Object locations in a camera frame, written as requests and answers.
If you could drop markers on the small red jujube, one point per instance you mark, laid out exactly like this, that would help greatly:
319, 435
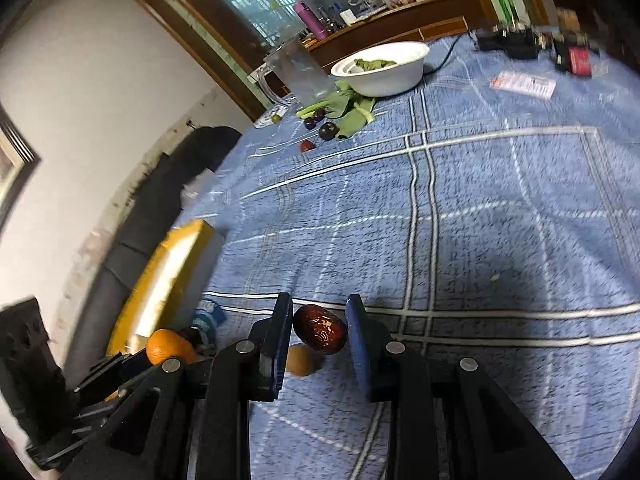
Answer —
306, 146

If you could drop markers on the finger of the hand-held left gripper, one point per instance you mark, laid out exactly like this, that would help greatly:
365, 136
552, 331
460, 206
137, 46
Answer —
100, 402
115, 364

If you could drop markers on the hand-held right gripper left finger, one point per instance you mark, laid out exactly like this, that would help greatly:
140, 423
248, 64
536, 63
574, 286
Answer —
280, 340

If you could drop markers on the dark purple fruit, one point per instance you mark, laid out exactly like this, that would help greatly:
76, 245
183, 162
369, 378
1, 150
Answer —
189, 334

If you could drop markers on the white paper label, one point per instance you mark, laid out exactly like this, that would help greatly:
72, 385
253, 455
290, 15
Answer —
522, 84

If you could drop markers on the clear plastic pitcher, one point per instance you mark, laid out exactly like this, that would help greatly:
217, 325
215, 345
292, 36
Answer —
295, 75

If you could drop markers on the green leafy vegetables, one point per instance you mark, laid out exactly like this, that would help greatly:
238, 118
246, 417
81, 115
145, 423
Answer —
345, 110

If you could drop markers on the orange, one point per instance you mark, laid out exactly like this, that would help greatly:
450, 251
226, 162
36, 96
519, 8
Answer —
167, 346

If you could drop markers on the wooden cabinet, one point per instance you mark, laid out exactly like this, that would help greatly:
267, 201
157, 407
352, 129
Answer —
390, 20

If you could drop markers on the dark red wrinkled fruit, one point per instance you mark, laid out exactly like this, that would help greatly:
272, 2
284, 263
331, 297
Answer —
320, 331

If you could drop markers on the green leaves in bowl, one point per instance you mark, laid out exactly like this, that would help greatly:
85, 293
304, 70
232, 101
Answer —
372, 64

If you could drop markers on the red and black box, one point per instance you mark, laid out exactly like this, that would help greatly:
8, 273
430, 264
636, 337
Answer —
575, 57

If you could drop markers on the framed wall picture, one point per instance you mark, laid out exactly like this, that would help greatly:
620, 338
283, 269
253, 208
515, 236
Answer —
15, 160

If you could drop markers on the pink bottle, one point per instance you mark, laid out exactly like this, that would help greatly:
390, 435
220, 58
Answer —
310, 20

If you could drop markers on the blue plaid tablecloth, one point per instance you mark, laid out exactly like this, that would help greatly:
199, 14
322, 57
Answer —
500, 185

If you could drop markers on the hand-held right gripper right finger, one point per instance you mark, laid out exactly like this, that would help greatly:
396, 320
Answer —
360, 345

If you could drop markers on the brown kiwi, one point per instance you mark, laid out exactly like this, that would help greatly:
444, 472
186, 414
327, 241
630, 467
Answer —
300, 360

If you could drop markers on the black chair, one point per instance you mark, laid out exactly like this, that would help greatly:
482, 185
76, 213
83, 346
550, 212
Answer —
150, 200

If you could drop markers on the white bowl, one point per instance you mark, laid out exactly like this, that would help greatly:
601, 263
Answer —
385, 72

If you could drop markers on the black power strip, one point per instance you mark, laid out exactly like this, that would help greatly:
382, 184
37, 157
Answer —
507, 40

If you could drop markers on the white box with yellow tape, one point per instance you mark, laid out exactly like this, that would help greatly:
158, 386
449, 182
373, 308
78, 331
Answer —
160, 280

